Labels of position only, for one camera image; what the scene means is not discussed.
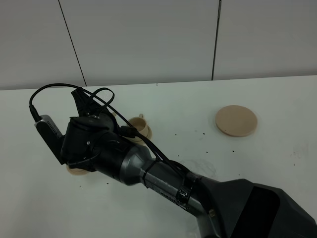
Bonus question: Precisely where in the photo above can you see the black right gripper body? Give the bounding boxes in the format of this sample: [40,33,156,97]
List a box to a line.
[61,88,118,172]

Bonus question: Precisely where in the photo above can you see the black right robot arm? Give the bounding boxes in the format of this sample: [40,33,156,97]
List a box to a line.
[60,88,317,238]

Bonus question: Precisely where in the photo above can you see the brown teapot saucer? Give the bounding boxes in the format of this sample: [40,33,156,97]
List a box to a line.
[215,105,258,137]

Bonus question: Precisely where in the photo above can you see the brown near cup saucer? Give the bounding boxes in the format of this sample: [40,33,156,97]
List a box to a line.
[66,166,89,176]

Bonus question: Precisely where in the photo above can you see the brown cup saucer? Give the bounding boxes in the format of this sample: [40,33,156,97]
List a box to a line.
[66,166,89,176]
[130,125,153,145]

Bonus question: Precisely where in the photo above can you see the brown far cup saucer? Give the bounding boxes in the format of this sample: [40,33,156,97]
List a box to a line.
[130,125,153,145]

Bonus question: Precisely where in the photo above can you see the brown far teacup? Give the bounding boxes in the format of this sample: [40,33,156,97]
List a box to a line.
[128,114,149,136]

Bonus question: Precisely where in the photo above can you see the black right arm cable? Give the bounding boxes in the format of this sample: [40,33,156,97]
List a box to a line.
[29,83,196,184]

